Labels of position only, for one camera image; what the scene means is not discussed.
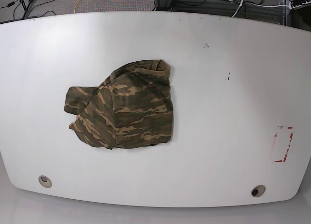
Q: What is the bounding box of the left table cable grommet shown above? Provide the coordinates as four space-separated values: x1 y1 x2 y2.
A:
38 175 52 188

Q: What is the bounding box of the aluminium frame cart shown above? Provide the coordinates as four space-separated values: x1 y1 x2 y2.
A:
154 0 291 27

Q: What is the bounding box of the table cable grommet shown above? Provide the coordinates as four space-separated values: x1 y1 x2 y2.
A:
251 185 266 198
38 175 52 188

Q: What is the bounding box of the white power strip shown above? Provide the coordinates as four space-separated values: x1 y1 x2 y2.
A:
289 0 311 10

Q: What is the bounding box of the white cable on floor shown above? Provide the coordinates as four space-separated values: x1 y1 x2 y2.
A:
231 2 291 17

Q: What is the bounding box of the camouflage T-shirt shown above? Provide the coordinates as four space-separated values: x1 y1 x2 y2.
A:
64 60 173 149

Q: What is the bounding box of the red tape rectangle marking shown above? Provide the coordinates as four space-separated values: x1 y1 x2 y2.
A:
272 126 294 163

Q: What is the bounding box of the right table cable grommet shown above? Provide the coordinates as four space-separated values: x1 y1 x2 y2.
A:
251 185 266 198

